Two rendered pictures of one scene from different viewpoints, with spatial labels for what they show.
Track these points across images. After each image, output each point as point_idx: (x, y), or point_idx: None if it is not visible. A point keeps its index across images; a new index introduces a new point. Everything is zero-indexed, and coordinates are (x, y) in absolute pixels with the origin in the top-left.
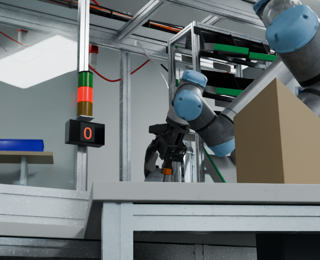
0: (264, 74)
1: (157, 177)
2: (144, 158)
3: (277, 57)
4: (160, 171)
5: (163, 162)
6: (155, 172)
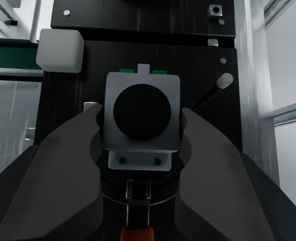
0: None
1: (129, 169)
2: (24, 151)
3: None
4: (159, 152)
5: (190, 147)
6: (128, 151)
